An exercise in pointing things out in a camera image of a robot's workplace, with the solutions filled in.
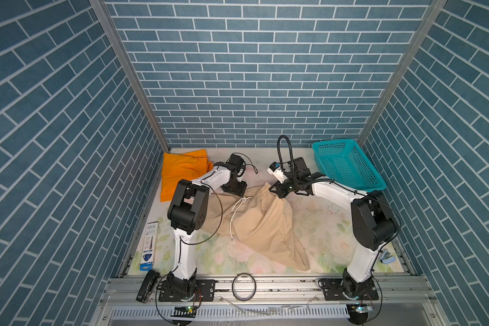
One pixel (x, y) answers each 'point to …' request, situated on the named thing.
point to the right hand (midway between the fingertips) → (269, 186)
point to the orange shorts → (178, 167)
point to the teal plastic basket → (344, 161)
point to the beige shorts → (261, 221)
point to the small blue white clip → (387, 258)
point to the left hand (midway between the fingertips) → (239, 191)
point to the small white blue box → (150, 246)
